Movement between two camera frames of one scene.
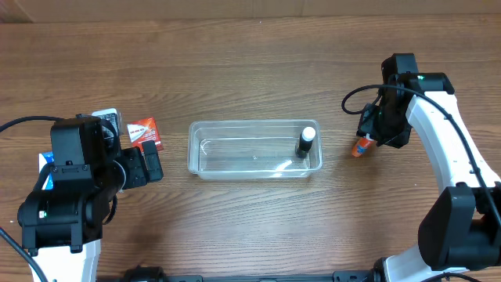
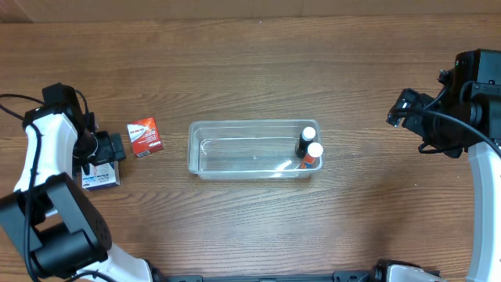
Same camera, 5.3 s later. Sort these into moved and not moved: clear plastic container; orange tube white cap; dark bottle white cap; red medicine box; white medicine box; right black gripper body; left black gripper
Moved: white medicine box; left black gripper; orange tube white cap; right black gripper body
Not moved: dark bottle white cap; clear plastic container; red medicine box
